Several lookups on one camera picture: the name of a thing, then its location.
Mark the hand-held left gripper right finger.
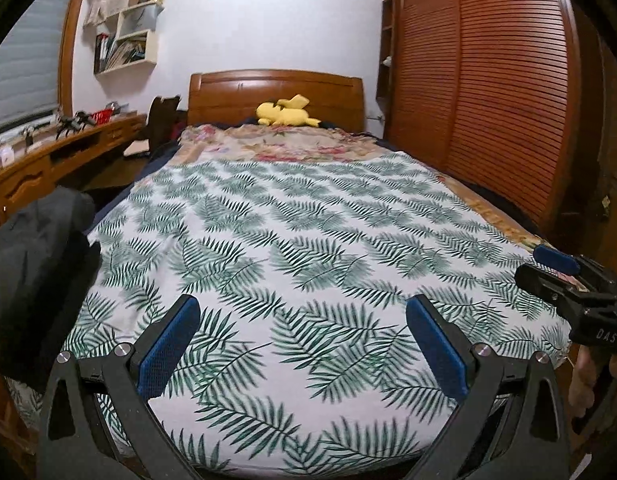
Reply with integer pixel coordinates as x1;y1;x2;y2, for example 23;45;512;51
405;294;572;480

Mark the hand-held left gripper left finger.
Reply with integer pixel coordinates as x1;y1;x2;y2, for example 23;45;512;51
38;294;202;480

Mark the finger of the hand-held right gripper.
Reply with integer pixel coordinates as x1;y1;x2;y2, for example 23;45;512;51
533;245;617;288
515;262;589;318

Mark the dark grey jacket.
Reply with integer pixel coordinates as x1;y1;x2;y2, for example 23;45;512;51
0;187;96;291

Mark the person's right hand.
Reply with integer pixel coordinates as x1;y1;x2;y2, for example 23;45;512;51
569;345;598;418

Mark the folded black garment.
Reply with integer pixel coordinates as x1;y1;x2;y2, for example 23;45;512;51
0;242;103;393

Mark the leaf print bed sheet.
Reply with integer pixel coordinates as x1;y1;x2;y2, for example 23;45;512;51
6;152;572;478

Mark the wooden louvred wardrobe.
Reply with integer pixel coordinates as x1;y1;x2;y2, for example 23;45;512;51
376;0;582;233

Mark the wooden desk with cabinets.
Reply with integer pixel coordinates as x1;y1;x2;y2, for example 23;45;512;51
0;112;149;241

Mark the dark wooden chair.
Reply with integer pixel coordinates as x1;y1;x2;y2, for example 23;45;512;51
147;95;182;153

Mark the floral blanket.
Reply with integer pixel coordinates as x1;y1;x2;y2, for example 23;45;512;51
178;124;569;271

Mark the yellow plush toy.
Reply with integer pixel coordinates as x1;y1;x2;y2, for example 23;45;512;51
256;93;322;127

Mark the wooden headboard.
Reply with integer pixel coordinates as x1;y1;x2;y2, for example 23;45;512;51
188;70;365;133

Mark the stack of books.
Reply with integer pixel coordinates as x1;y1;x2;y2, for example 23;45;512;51
108;40;145;68

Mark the grey window blind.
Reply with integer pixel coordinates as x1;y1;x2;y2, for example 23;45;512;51
0;0;79;131

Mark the grey paper bag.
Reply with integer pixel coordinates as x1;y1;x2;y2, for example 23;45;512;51
119;7;162;41

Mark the white wall shelf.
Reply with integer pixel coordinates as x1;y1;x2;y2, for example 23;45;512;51
93;0;165;77

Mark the wooden window frame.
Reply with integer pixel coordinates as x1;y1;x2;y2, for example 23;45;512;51
56;0;96;116

